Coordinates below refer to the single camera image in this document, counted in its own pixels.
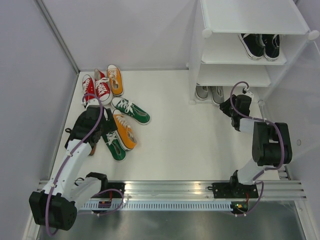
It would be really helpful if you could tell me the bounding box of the orange sneaker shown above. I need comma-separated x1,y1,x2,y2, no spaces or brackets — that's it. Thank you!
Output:
112,109,138,151
106,64,124,96

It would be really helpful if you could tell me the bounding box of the grey sneaker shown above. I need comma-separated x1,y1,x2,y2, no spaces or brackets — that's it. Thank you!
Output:
209,86,225,106
195,85,209,101

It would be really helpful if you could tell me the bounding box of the green sneaker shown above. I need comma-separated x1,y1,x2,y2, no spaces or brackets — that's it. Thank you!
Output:
102,132,126,162
111,97,151,125

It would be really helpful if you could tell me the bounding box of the black sneaker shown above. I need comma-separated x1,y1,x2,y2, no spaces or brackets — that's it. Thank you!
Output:
262,34,282,62
238,33,265,61

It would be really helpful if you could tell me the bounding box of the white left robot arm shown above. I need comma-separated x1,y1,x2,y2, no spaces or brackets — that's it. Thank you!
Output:
29,105,117,231

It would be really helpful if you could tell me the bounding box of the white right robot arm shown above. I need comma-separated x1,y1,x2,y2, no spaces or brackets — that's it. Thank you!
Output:
219,94,293,198

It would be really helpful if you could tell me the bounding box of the white shoe cabinet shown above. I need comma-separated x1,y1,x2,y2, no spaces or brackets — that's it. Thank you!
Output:
187,0,320,182

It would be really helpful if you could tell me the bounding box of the red sneaker right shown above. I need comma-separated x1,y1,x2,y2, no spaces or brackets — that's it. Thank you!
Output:
94,68,113,105

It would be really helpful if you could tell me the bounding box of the red sneaker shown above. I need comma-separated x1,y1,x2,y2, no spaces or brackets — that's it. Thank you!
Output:
94,68,113,105
82,74,96,103

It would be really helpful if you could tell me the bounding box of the red sneaker left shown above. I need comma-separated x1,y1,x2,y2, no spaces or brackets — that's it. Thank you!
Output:
82,74,96,103

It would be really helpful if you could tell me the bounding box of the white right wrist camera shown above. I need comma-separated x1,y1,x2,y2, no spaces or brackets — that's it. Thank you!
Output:
242,87,255,100

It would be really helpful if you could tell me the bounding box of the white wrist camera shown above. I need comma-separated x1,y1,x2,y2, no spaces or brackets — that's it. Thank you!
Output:
242,87,255,100
81,98,100,109

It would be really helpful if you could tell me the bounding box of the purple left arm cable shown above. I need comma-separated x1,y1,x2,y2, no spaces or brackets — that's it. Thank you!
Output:
44,93,104,237

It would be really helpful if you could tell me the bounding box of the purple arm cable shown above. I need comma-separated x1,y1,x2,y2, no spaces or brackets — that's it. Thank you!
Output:
44,93,104,237
229,81,286,218

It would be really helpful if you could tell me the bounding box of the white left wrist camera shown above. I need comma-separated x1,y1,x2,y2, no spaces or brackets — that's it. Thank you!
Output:
81,98,100,109

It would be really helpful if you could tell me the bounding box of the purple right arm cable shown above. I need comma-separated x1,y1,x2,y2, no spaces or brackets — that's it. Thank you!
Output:
229,81,286,218

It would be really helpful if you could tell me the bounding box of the white slotted cable duct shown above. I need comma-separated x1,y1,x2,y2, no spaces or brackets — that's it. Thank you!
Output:
80,200,233,211

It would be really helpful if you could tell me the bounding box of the aluminium mounting rail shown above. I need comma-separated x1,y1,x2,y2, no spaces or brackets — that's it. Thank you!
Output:
120,180,307,201

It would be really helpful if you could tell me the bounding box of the aluminium corner frame post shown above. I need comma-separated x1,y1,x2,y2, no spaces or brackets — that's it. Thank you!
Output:
33,0,80,76

